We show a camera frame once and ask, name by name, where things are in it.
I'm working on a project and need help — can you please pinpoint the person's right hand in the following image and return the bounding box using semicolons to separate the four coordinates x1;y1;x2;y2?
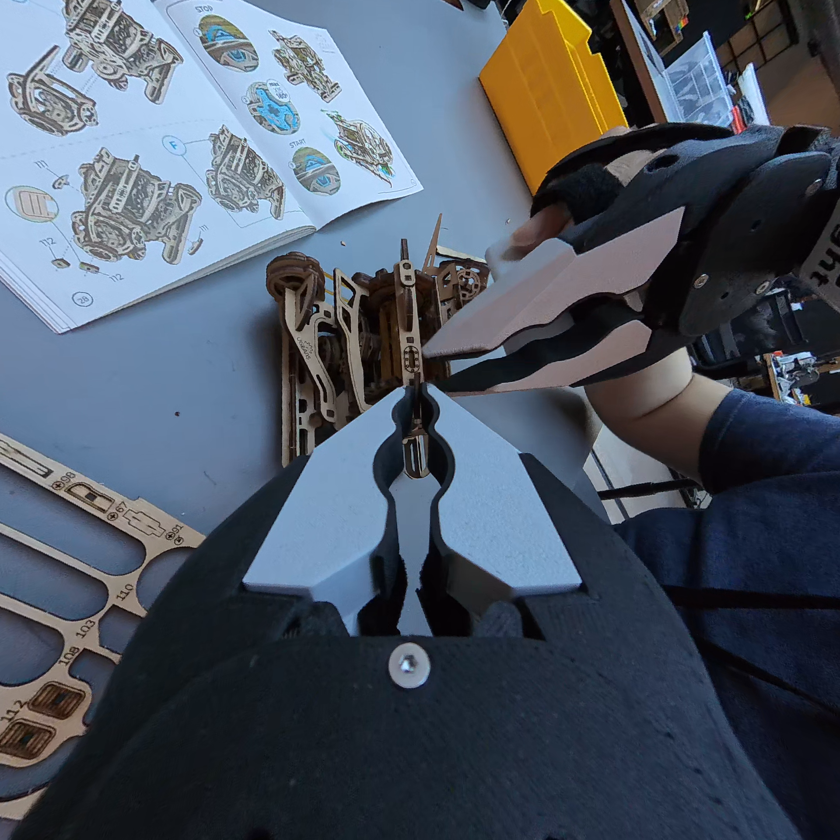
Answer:
508;147;660;253

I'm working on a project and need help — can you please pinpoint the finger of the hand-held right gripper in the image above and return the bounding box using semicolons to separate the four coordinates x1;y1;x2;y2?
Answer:
422;207;688;362
438;318;654;395

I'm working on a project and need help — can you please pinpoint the clear plastic storage box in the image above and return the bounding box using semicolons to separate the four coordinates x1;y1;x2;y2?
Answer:
656;29;736;129

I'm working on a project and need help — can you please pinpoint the yellow plastic bin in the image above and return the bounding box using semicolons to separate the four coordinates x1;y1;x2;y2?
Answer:
479;0;630;198

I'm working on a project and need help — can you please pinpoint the small wooden gear assembly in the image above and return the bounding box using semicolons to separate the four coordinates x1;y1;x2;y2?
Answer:
436;259;492;316

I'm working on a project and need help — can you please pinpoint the wooden punch-out parts sheet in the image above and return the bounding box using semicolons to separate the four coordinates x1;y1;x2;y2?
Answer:
0;433;206;821

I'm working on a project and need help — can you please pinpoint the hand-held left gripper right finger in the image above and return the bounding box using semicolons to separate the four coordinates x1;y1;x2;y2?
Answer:
419;382;585;637

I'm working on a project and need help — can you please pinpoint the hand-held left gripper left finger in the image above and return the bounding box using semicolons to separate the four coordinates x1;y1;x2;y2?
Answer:
241;386;421;636

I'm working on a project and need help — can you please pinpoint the person's right forearm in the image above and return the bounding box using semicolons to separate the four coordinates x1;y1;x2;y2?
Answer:
581;341;732;487

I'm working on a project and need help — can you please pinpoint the wooden mechanical model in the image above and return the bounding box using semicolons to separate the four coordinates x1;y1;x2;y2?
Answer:
266;239;454;480

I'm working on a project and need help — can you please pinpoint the assembly instruction booklet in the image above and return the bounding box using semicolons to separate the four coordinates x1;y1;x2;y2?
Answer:
0;0;424;334

